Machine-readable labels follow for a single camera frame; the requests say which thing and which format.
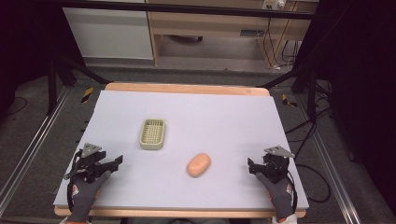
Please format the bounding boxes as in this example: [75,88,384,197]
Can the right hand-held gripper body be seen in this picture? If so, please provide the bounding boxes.
[262,145,296,184]

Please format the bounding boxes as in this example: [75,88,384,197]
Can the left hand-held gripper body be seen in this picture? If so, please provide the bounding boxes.
[73,142,107,185]

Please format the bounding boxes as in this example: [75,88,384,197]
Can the person's right hand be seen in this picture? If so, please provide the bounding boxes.
[255,172,296,224]

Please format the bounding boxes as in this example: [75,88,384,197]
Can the person's left hand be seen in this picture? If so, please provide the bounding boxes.
[66,170,112,224]

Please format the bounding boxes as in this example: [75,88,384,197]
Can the beige soap dish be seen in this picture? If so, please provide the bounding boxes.
[138,118,167,151]

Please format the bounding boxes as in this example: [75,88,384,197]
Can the orange soap bar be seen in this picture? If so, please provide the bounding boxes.
[186,152,212,179]

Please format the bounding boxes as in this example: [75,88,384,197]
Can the yellow black floor tape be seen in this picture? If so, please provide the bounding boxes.
[80,87,94,104]
[281,93,298,109]

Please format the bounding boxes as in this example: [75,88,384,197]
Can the white table cover board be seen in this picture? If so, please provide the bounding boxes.
[52,90,310,210]

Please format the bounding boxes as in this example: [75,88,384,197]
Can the black metal stand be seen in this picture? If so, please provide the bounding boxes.
[256,62,321,120]
[46,52,110,116]

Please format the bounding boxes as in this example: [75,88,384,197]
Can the white cabinet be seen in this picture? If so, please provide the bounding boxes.
[62,7,154,61]

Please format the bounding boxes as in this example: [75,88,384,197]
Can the wooden desk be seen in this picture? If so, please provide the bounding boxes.
[145,0,319,68]

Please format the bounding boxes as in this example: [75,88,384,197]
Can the white power strip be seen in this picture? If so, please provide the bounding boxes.
[262,0,287,10]

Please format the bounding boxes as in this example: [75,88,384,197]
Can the right hand-held gripper cable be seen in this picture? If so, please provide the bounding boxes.
[286,170,299,217]

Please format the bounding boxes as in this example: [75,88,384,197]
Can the hand-held gripper cable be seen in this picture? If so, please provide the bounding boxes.
[64,151,82,213]
[286,170,299,217]

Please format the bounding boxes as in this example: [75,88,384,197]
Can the left hand-held gripper cable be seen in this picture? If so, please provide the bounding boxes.
[64,151,82,213]

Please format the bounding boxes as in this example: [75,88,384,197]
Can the black floor cable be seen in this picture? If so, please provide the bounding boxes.
[284,105,332,204]

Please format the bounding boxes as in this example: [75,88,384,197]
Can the metal floor rail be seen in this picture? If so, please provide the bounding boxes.
[297,92,356,224]
[0,87,73,216]

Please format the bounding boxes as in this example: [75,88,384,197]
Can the black horizontal frame bar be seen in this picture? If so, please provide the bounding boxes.
[46,0,316,21]

